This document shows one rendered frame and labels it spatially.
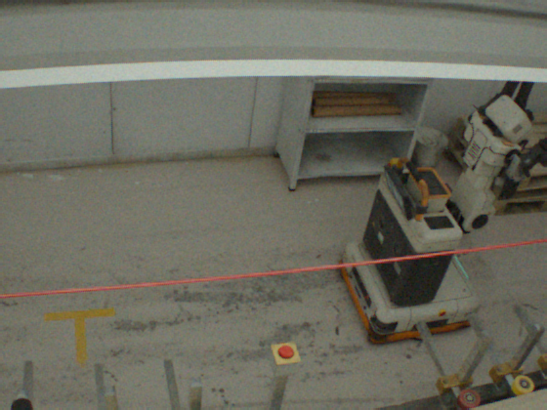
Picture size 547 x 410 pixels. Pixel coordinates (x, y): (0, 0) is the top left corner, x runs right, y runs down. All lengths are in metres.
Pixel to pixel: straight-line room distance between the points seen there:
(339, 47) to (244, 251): 3.15
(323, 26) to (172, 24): 0.17
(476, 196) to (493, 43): 2.42
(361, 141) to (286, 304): 1.70
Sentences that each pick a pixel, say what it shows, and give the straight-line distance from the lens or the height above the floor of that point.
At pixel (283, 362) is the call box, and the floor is 1.22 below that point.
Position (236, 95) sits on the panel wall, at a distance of 4.27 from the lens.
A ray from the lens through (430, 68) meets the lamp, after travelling 0.77.
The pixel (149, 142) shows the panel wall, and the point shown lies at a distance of 4.36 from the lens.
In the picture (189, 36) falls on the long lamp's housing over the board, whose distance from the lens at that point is 0.65.
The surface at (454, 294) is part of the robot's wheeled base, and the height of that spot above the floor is 0.28.
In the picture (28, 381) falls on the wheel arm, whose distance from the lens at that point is 2.16.
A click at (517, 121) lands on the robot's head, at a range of 2.98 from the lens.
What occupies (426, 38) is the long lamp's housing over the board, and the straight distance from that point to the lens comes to 0.74.
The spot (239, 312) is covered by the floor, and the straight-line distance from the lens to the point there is 3.44.
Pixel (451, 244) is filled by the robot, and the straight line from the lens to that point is 3.04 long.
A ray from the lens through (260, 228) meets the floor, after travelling 3.95.
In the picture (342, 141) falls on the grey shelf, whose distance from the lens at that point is 4.68.
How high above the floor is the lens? 2.62
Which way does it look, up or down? 40 degrees down
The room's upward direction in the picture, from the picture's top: 9 degrees clockwise
